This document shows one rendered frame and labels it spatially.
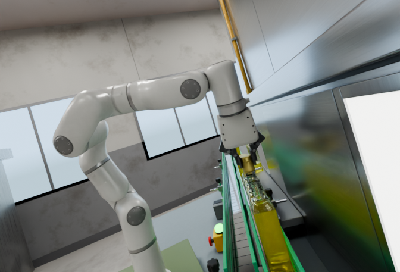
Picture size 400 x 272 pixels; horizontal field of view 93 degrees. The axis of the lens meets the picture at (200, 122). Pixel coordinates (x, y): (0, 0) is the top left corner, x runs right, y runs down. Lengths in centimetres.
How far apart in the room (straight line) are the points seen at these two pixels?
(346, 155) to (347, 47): 15
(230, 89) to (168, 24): 383
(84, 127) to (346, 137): 52
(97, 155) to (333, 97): 60
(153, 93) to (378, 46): 39
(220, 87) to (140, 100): 21
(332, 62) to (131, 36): 388
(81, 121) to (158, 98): 19
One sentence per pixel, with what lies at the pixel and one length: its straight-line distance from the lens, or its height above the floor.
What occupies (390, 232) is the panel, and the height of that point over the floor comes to 113.
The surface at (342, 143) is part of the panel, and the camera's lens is 34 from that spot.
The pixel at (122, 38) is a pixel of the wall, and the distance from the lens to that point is 403.
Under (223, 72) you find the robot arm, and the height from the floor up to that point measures 143.
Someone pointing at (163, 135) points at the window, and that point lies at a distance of 357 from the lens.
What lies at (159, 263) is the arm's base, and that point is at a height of 92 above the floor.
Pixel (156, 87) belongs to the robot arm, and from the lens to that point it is 46.
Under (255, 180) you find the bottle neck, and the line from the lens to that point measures 56.
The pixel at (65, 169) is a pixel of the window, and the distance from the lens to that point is 375.
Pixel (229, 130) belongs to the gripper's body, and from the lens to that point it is 52.
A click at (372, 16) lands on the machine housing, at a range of 26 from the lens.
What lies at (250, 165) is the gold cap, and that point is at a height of 117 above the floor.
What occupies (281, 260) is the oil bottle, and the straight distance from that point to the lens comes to 62.
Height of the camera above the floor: 133
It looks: level
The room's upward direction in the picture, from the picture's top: 17 degrees counter-clockwise
